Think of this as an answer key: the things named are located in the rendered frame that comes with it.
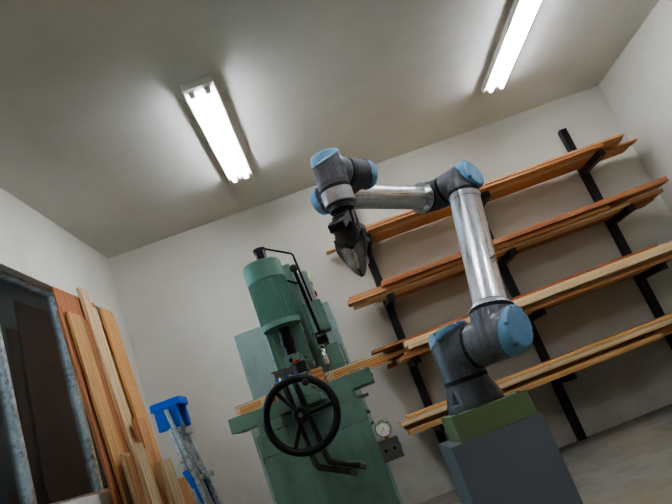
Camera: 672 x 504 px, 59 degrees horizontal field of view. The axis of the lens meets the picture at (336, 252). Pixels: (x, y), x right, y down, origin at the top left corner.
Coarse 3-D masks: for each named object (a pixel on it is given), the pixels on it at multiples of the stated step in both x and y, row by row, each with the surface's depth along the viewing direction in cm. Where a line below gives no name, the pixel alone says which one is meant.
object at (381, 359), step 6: (384, 354) 253; (366, 360) 253; (372, 360) 253; (378, 360) 252; (384, 360) 252; (354, 366) 253; (360, 366) 252; (366, 366) 252; (372, 366) 252; (336, 372) 252; (342, 372) 252; (348, 372) 252; (336, 378) 252; (258, 402) 252; (240, 408) 252; (246, 408) 252; (252, 408) 251
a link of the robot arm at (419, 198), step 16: (368, 192) 195; (384, 192) 201; (400, 192) 207; (416, 192) 214; (432, 192) 219; (320, 208) 186; (368, 208) 199; (384, 208) 205; (400, 208) 211; (416, 208) 218; (432, 208) 221
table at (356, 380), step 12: (360, 372) 236; (336, 384) 236; (348, 384) 236; (360, 384) 235; (312, 396) 226; (324, 396) 235; (276, 408) 226; (288, 408) 226; (228, 420) 236; (240, 420) 235; (252, 420) 235; (240, 432) 239
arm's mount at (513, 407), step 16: (496, 400) 184; (512, 400) 182; (528, 400) 182; (448, 416) 194; (464, 416) 182; (480, 416) 182; (496, 416) 181; (512, 416) 181; (528, 416) 181; (448, 432) 199; (464, 432) 180; (480, 432) 180
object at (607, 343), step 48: (624, 144) 488; (480, 192) 468; (624, 192) 454; (528, 240) 457; (624, 240) 492; (384, 288) 445; (576, 288) 438; (624, 336) 429; (528, 384) 420; (576, 432) 452
